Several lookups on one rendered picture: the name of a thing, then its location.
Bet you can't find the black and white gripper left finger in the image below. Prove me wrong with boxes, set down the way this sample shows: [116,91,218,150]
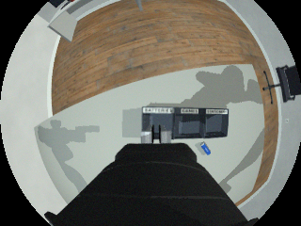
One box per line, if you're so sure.
[140,125,154,144]

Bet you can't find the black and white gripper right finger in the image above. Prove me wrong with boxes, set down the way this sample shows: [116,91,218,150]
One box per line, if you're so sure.
[159,125,171,143]

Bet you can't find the black three-compartment bin rack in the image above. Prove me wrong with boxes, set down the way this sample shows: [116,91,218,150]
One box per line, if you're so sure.
[142,106,229,139]

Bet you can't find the blue aa battery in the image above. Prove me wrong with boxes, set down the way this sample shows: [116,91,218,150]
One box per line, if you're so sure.
[200,142,211,155]

